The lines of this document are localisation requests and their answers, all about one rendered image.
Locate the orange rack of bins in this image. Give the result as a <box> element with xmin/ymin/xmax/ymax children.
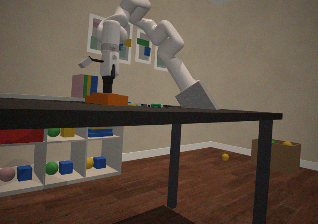
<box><xmin>85</xmin><ymin>93</ymin><xmax>128</xmax><ymax>106</ymax></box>

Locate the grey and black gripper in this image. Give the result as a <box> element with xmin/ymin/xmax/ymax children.
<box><xmin>100</xmin><ymin>50</ymin><xmax>119</xmax><ymax>93</ymax></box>

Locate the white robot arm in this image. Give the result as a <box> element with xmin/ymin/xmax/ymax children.
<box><xmin>96</xmin><ymin>0</ymin><xmax>200</xmax><ymax>93</ymax></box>

